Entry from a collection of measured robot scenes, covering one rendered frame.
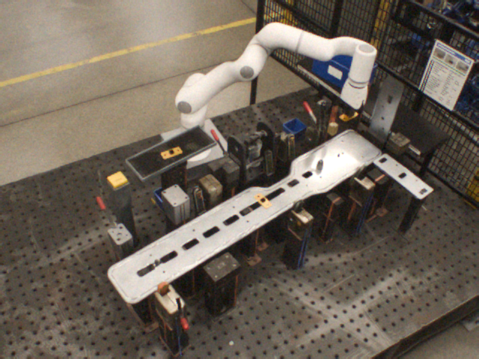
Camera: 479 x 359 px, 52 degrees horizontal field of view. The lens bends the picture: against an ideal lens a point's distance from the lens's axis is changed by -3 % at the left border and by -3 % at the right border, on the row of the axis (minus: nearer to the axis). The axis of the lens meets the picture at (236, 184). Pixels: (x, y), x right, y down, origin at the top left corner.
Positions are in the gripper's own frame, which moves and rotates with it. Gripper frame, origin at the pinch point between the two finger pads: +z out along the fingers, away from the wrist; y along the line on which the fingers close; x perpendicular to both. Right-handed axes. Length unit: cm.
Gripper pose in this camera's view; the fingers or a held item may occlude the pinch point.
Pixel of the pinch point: (349, 111)
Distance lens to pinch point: 223.9
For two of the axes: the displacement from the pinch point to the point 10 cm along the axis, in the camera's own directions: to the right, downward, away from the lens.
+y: 6.2, 6.0, -5.0
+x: 7.8, -4.4, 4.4
